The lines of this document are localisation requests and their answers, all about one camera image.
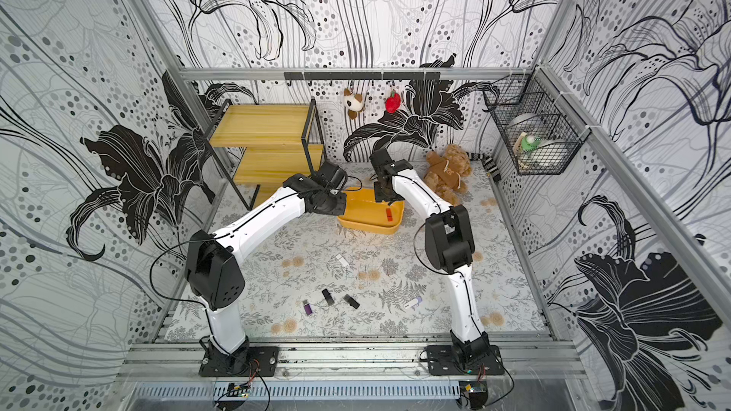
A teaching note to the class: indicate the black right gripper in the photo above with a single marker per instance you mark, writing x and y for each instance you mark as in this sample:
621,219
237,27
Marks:
381,191

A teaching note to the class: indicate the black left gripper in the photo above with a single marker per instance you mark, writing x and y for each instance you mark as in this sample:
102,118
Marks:
337,208

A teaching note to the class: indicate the black usb flash drive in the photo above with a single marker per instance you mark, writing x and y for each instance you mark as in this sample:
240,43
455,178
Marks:
328,297

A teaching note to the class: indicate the dark brown usb flash drive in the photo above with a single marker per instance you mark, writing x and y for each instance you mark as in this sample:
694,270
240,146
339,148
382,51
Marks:
351,301

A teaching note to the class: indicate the purple usb flash drive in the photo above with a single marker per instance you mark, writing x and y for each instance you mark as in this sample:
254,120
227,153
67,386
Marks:
307,308

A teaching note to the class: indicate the white lilac usb flash drive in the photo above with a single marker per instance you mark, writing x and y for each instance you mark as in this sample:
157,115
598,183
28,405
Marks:
413,303

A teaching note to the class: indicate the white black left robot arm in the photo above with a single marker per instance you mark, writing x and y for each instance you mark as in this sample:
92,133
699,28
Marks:
214,267

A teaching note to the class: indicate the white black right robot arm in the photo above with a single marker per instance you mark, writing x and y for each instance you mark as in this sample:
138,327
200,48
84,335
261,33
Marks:
449,247

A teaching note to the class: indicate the yellow plastic storage box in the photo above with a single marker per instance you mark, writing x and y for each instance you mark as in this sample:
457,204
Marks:
365,214

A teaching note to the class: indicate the black power connector box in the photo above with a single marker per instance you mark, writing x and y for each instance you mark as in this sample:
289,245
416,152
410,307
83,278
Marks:
474,395

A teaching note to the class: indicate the brown teddy bear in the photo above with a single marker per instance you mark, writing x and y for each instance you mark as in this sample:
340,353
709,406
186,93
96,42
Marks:
447,173

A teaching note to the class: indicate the hanging red plush toy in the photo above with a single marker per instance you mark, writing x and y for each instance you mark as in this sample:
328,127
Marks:
393,102

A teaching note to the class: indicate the hanging dog plush toy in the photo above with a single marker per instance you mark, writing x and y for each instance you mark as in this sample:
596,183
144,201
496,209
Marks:
354,103

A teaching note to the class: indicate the striped black white object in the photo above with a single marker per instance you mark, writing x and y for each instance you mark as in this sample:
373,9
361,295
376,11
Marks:
491,168

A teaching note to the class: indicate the green white bottle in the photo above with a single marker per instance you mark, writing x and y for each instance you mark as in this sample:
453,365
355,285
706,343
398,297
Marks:
528,143

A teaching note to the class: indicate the small circuit board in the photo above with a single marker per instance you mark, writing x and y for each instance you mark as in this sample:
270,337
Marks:
238,391

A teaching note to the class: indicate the wooden shelf black frame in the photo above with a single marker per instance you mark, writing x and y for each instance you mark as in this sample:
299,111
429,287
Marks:
277,140

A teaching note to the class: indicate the black hanging rail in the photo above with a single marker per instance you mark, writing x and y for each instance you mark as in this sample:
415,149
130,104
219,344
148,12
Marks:
375,75

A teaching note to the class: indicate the black wire basket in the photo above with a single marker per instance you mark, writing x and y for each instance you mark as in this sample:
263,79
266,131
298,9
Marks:
533,104

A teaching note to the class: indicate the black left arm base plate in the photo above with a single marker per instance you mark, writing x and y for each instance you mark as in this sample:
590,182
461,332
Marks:
247,361

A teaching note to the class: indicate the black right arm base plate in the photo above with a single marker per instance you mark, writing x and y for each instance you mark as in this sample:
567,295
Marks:
449,361

